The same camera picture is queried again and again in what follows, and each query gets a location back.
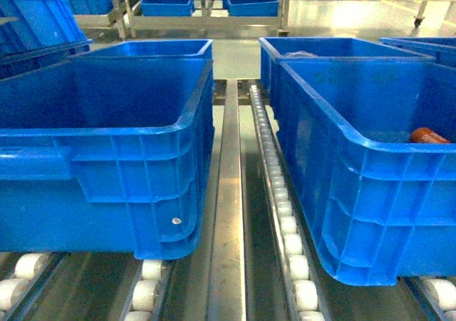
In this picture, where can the orange cylindrical cap 4680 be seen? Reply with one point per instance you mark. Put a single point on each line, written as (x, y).
(427, 136)

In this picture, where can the left rear blue bin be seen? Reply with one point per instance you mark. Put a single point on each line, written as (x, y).
(149, 48)

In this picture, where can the blue bin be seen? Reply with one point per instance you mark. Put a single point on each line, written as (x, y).
(149, 48)
(378, 207)
(107, 155)
(275, 50)

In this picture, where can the right rear blue bin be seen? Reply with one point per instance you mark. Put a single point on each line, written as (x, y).
(275, 50)

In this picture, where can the left front blue bin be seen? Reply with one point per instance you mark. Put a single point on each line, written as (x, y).
(107, 155)

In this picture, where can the right front blue bin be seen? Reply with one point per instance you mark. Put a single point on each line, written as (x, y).
(378, 207)

